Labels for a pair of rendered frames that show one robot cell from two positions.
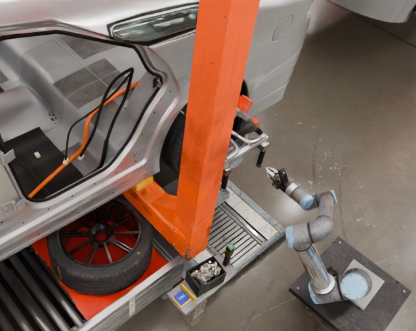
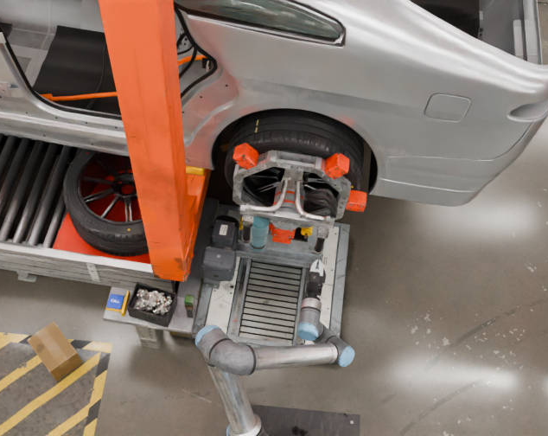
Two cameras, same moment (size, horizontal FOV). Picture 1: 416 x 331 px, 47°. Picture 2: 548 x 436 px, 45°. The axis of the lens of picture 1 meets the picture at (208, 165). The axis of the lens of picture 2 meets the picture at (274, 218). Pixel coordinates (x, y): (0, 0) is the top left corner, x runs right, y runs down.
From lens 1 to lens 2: 1.78 m
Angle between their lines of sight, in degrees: 32
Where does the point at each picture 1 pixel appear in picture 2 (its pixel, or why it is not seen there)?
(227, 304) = (194, 362)
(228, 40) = (111, 46)
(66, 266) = (66, 187)
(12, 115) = not seen: hidden behind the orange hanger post
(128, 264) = (109, 231)
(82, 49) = not seen: outside the picture
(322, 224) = (231, 354)
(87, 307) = (65, 238)
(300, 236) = (205, 343)
